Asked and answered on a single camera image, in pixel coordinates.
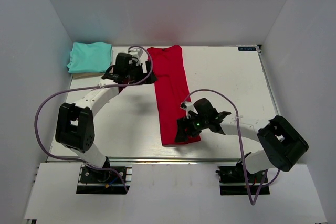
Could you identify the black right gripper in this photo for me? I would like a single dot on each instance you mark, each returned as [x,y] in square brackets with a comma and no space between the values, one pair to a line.
[182,124]

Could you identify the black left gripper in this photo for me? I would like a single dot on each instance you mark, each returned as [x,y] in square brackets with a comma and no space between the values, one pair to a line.
[140,68]

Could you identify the red t shirt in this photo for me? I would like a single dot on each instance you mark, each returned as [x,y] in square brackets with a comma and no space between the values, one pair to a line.
[171,89]

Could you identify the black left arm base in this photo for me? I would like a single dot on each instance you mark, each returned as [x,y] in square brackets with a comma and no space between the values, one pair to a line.
[96,182]

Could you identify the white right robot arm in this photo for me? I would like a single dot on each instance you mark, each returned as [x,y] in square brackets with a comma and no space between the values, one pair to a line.
[282,145]

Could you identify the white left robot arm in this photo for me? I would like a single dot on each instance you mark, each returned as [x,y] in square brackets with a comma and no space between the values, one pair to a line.
[75,124]

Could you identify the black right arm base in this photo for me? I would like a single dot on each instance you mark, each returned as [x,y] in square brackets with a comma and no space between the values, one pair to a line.
[232,182]

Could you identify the folded teal t shirt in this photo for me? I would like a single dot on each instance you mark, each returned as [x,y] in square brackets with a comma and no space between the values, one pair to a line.
[90,58]

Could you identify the folded beige t shirt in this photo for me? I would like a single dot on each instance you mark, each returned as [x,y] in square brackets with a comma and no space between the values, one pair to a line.
[81,75]

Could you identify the blue table label sticker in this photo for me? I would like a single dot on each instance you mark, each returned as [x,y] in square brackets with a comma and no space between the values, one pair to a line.
[247,49]

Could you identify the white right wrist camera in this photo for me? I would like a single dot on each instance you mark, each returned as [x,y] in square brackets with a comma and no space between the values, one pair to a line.
[189,109]

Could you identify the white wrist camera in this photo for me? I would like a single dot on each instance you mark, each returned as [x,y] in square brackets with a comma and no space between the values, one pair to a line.
[136,54]
[189,109]

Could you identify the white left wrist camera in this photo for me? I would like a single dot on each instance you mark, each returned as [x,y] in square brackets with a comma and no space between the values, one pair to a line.
[136,54]

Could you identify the aluminium front table rail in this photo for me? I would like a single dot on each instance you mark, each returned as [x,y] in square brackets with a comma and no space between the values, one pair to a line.
[170,159]

